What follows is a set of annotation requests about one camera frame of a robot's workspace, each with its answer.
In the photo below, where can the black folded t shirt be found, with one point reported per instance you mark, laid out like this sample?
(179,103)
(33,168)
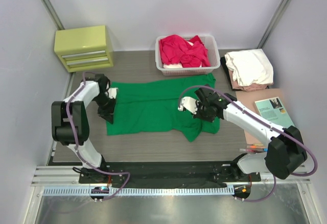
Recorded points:
(224,66)

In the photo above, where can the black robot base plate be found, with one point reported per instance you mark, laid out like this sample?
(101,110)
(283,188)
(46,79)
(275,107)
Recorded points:
(166,174)

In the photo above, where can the orange highlighter pen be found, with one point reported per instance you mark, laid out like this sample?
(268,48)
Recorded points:
(255,147)

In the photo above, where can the red t shirt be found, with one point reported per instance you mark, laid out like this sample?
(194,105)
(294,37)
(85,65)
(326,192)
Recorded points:
(184,51)

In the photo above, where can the teal paperback book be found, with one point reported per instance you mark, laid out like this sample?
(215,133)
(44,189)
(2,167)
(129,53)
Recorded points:
(273,110)

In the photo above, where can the white plastic laundry basket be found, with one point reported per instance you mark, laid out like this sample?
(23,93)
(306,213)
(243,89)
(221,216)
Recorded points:
(213,57)

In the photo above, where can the white folded t shirt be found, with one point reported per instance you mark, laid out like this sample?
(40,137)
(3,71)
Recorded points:
(249,67)

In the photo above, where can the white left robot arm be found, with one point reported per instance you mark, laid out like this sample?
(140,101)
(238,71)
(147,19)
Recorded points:
(70,124)

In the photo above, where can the blue marker pen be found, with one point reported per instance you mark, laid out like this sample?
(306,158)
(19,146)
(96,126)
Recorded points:
(253,150)

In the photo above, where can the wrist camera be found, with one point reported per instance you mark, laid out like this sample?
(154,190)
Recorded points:
(112,93)
(188,103)

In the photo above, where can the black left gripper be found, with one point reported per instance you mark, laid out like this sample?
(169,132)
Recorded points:
(108,114)

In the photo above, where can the aluminium slotted rail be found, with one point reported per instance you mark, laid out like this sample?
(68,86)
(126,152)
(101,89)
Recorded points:
(104,191)

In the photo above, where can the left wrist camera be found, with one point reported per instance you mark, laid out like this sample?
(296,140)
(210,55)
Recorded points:
(112,93)

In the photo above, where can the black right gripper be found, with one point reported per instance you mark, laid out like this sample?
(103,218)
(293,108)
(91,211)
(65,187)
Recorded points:
(197,115)

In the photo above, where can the pink folded t shirt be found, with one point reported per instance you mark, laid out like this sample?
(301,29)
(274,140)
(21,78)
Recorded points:
(253,87)

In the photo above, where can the yellow green drawer cabinet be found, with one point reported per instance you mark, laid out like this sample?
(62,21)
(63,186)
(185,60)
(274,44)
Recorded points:
(84,49)

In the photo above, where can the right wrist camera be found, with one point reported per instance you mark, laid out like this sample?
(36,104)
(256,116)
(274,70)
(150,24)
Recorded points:
(188,103)

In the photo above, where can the pink desk mat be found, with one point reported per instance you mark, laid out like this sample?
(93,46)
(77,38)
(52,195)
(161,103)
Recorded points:
(248,98)

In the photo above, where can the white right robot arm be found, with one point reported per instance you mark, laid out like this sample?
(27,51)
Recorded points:
(285,149)

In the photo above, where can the green t shirt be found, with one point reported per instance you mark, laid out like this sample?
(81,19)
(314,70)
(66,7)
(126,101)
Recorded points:
(153,107)

